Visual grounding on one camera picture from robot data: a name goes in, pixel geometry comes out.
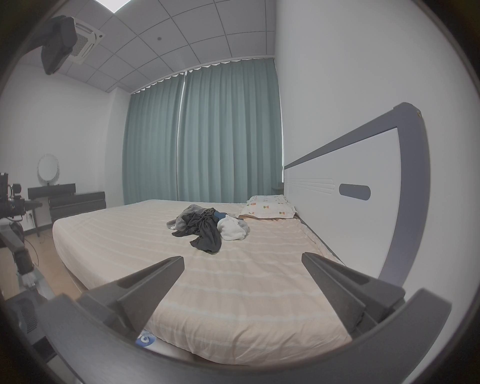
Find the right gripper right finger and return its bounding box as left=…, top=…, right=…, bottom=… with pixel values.
left=302, top=252, right=407, bottom=334

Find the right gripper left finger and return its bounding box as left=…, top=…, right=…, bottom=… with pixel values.
left=77, top=256, right=185, bottom=340

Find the black T-shirt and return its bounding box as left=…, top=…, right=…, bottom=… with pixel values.
left=172, top=207, right=223, bottom=254

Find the pile of clothes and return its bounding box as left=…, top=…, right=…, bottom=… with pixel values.
left=166, top=203, right=251, bottom=242

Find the bed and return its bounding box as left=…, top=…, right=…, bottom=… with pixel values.
left=52, top=102, right=430, bottom=366

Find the black chest of drawers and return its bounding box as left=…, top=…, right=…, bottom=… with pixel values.
left=48, top=191, right=107, bottom=223

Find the white printed pillow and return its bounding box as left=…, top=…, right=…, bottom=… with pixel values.
left=238, top=195, right=298, bottom=220

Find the blue-green curtain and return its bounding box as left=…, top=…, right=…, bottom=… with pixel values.
left=122, top=73, right=186, bottom=206
left=176, top=56, right=284, bottom=203

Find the round mirror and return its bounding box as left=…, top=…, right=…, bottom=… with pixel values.
left=37, top=154, right=61, bottom=186

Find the white ceiling air conditioner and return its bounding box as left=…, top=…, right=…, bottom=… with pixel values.
left=67, top=17, right=106, bottom=64

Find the ceiling light panel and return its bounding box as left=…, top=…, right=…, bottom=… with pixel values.
left=95, top=0, right=132, bottom=14

